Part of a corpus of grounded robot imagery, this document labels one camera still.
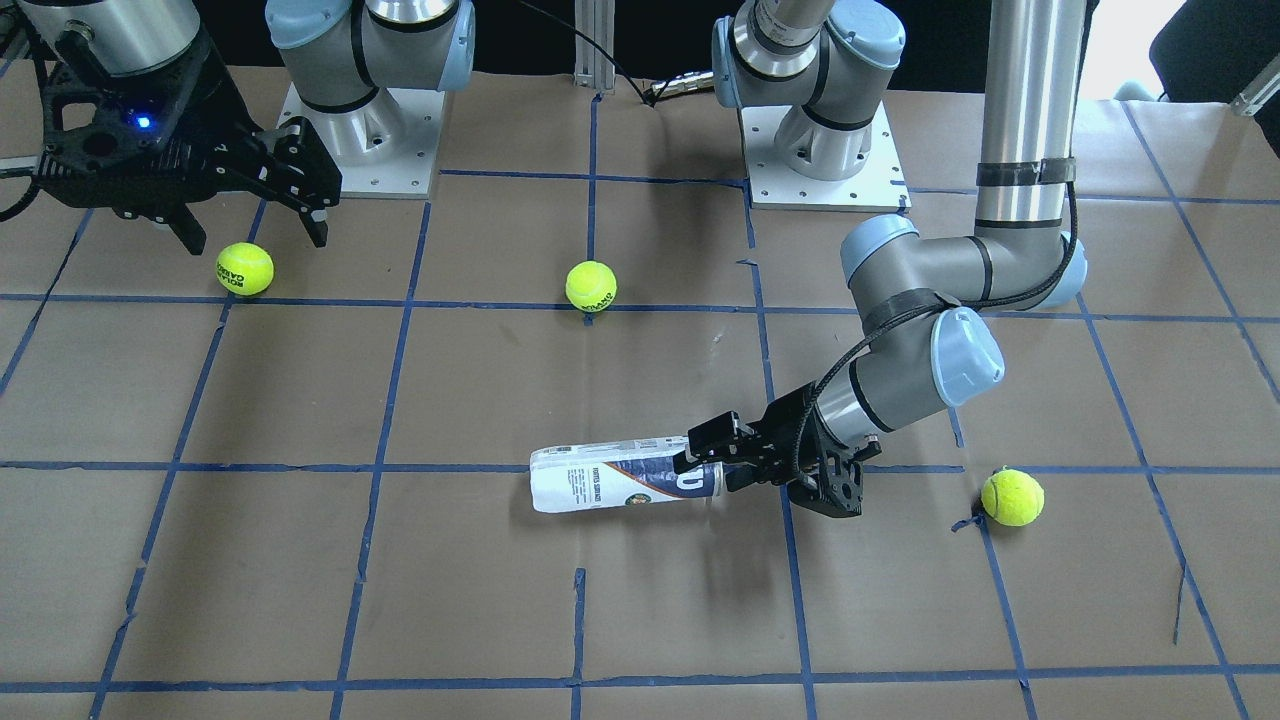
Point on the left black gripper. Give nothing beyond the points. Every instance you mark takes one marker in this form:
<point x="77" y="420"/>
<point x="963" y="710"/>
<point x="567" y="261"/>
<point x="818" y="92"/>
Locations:
<point x="787" y="428"/>

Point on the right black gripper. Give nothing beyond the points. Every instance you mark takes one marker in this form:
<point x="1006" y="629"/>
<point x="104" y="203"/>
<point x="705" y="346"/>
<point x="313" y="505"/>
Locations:
<point x="222" y="122"/>

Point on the clear tennis ball can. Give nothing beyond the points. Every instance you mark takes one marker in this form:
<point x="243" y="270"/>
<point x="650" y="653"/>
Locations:
<point x="607" y="475"/>

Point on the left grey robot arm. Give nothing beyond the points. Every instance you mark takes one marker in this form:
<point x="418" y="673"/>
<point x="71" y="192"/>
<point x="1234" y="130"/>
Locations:
<point x="925" y="347"/>

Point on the tennis ball near right arm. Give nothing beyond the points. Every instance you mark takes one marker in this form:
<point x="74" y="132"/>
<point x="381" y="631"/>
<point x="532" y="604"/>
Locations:
<point x="244" y="269"/>

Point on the tennis ball table centre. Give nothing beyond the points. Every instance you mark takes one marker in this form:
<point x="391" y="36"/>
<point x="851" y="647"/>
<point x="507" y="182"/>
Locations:
<point x="590" y="286"/>

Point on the tennis ball by torn tape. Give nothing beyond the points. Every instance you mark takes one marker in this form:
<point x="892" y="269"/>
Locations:
<point x="1012" y="497"/>

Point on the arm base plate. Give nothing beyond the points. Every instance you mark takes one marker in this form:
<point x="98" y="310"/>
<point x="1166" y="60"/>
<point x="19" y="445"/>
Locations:
<point x="820" y="185"/>
<point x="386" y="150"/>

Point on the aluminium frame post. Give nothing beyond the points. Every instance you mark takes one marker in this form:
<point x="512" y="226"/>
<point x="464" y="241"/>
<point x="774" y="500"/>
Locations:
<point x="594" y="45"/>

